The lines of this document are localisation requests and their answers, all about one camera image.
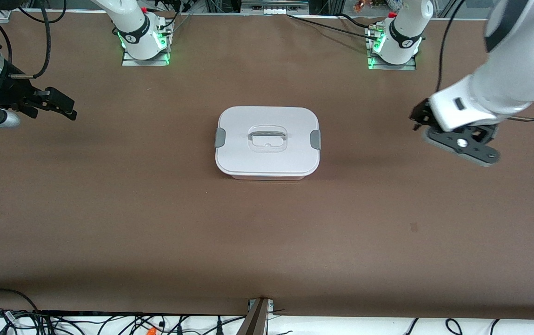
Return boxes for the white box lid grey latches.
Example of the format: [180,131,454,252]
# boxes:
[214,106,322,177]

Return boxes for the pink plastic box base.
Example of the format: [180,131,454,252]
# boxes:
[229,173,308,181]

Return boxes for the white terminal strip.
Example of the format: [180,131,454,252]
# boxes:
[241,0,309,15]

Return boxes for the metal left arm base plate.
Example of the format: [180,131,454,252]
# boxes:
[367,50,417,71]

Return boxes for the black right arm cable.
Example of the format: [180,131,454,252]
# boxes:
[9,0,67,79]

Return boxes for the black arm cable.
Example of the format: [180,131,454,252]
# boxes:
[436,0,534,122]
[9,0,67,79]

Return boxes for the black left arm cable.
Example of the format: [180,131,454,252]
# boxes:
[436,0,534,122]

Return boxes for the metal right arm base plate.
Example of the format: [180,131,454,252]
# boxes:
[122,46,171,67]

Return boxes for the black cable lying on table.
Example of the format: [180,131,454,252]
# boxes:
[287,13,375,37]

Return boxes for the black looped cable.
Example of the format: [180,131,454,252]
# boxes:
[0,288,40,313]

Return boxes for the metal bracket at table edge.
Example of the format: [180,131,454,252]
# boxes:
[237,298,275,335]

